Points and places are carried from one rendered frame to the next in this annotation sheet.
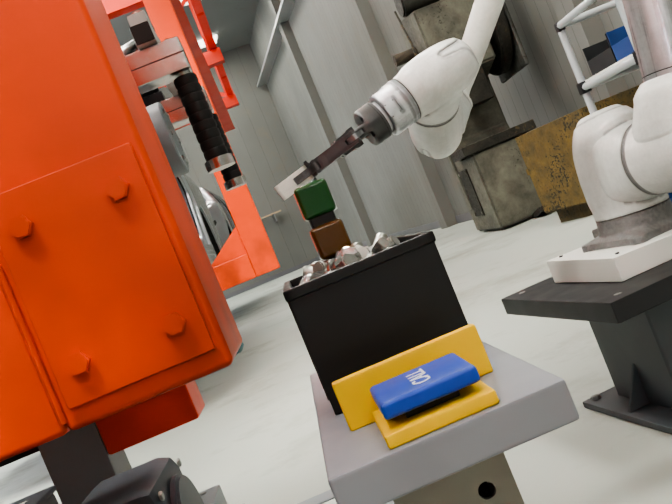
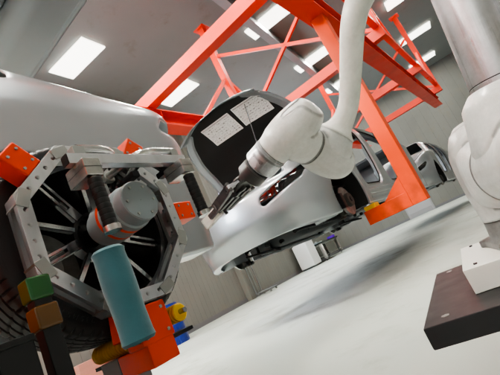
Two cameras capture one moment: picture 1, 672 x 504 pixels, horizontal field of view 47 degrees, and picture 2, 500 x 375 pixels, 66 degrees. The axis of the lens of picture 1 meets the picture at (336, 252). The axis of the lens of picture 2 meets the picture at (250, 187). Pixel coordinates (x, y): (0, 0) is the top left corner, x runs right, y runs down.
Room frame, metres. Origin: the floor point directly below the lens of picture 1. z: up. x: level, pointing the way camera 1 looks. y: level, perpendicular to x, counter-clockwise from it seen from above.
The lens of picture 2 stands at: (0.63, -0.70, 0.50)
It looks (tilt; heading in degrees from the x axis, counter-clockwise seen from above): 13 degrees up; 36
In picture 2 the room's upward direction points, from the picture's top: 25 degrees counter-clockwise
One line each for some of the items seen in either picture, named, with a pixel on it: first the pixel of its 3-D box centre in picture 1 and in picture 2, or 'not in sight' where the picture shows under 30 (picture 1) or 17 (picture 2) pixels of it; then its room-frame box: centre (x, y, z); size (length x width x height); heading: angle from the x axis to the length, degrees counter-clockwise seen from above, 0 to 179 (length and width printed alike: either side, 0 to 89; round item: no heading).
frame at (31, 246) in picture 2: not in sight; (109, 224); (1.32, 0.35, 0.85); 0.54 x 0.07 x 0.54; 3
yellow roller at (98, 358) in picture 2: not in sight; (118, 347); (1.31, 0.52, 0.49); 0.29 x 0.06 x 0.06; 93
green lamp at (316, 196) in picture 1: (314, 200); (36, 289); (0.91, 0.00, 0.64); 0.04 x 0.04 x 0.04; 3
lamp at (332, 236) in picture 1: (330, 239); (44, 317); (0.91, 0.00, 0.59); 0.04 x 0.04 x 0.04; 3
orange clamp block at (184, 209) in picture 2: not in sight; (178, 213); (1.64, 0.38, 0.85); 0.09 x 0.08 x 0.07; 3
